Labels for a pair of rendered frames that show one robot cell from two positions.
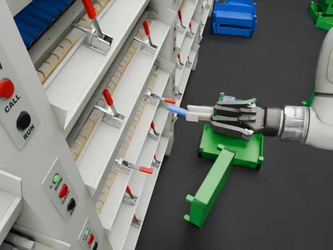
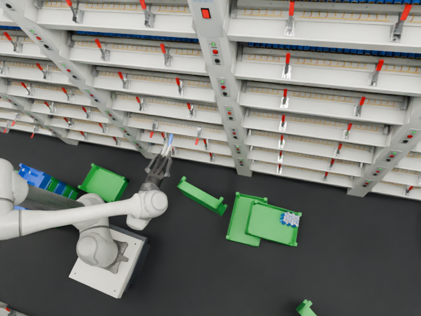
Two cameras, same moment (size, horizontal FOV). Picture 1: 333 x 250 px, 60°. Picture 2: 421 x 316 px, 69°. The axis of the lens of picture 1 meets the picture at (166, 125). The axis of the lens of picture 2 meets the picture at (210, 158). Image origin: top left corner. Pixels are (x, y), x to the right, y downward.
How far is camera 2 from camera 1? 146 cm
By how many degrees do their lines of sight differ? 55
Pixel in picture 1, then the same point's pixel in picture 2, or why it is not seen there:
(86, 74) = (113, 86)
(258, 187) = (212, 236)
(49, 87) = (104, 78)
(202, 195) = (184, 185)
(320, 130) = not seen: hidden behind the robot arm
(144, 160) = (189, 143)
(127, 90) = (160, 109)
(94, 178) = (118, 107)
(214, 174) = (198, 193)
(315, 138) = not seen: hidden behind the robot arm
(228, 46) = (403, 236)
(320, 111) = not seen: hidden behind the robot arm
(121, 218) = (156, 137)
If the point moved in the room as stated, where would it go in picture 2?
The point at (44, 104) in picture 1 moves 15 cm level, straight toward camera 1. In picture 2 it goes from (83, 79) to (54, 96)
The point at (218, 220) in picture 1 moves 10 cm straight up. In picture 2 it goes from (189, 206) to (185, 202)
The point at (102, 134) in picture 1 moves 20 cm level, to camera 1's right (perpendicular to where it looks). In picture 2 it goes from (135, 105) to (131, 140)
